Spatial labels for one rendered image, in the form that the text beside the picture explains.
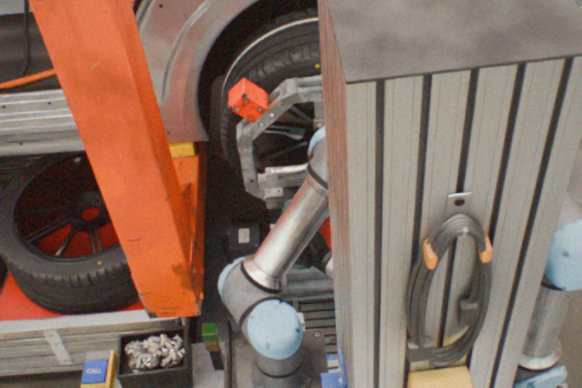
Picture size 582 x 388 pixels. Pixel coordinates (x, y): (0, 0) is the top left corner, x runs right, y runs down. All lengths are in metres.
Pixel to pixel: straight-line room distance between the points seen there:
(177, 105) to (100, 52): 0.81
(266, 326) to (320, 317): 1.18
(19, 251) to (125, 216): 0.78
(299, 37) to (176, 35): 0.37
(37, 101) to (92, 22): 0.95
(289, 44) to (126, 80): 0.63
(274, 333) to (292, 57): 0.81
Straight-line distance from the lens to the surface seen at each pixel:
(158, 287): 2.29
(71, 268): 2.64
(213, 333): 2.19
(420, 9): 0.82
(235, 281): 1.81
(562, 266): 1.37
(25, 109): 2.58
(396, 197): 0.86
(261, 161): 2.44
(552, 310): 1.54
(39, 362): 2.86
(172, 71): 2.36
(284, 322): 1.73
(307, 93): 2.12
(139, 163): 1.89
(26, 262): 2.71
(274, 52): 2.21
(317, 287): 2.84
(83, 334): 2.69
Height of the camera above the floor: 2.50
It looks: 46 degrees down
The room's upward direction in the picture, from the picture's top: 6 degrees counter-clockwise
